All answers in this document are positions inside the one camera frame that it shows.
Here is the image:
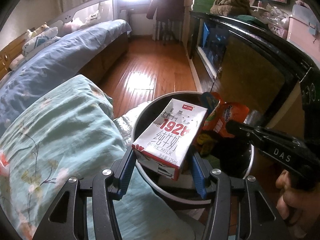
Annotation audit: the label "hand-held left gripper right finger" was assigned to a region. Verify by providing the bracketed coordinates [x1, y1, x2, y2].
[191, 152, 283, 240]

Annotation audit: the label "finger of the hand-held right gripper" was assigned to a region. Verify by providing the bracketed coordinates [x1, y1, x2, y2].
[226, 119, 304, 167]

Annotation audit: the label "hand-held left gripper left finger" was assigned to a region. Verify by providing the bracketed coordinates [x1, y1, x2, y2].
[32, 147, 137, 240]

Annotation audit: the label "red orange snack packet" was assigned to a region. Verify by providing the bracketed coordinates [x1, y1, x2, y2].
[201, 92, 250, 138]

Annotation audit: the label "white red milk carton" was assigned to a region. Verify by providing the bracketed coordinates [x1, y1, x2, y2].
[132, 98, 209, 180]

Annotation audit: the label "white bin with black bag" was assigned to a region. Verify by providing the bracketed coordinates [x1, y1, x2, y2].
[132, 91, 255, 204]

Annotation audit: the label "person's right hand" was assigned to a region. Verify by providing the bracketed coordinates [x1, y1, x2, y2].
[276, 170, 320, 228]

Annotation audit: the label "grey patterned cloth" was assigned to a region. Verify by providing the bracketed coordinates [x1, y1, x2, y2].
[112, 102, 150, 147]

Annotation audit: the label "teal floral blanket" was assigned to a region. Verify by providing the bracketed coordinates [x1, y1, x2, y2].
[0, 74, 200, 240]

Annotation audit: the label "black glass-door cabinet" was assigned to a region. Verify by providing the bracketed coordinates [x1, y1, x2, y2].
[186, 10, 315, 135]

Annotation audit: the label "pink storage box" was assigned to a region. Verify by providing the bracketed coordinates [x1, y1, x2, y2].
[286, 5, 320, 45]

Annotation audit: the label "white perforated basket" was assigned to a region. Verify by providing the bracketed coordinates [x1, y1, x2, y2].
[269, 25, 288, 38]

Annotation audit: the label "white plastic bags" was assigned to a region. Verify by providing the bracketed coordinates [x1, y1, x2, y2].
[265, 5, 288, 29]

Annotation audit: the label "dark green cloth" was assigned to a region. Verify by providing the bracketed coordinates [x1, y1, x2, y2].
[236, 15, 268, 27]

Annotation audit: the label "bed with blue duvet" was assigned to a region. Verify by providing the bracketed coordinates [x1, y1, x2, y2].
[0, 19, 132, 135]

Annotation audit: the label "brown fuzzy blanket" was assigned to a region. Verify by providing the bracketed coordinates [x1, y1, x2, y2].
[210, 0, 250, 15]

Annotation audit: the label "striped curtain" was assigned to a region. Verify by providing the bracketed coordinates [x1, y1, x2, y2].
[152, 20, 180, 42]

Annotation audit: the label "white radiator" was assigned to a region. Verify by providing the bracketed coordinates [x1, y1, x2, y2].
[120, 9, 155, 37]

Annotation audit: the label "small white pillow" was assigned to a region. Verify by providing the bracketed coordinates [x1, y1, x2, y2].
[10, 54, 27, 69]

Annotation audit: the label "pink plush toy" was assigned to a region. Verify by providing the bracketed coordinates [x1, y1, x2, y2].
[62, 17, 85, 30]

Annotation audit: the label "white blue patterned pillow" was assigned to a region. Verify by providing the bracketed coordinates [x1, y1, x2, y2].
[22, 26, 62, 55]

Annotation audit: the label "wooden headboard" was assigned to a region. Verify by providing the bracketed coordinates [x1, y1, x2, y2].
[0, 34, 30, 80]

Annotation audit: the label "yellow plush toy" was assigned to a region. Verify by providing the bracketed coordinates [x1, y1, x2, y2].
[26, 24, 48, 39]

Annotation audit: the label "dark hanging coat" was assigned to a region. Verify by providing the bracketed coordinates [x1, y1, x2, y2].
[146, 0, 185, 22]

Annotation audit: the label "wooden bed frame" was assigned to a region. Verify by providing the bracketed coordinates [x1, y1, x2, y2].
[80, 31, 130, 85]

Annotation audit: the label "grey bed guard rail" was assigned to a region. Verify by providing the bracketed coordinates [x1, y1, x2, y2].
[49, 0, 118, 34]

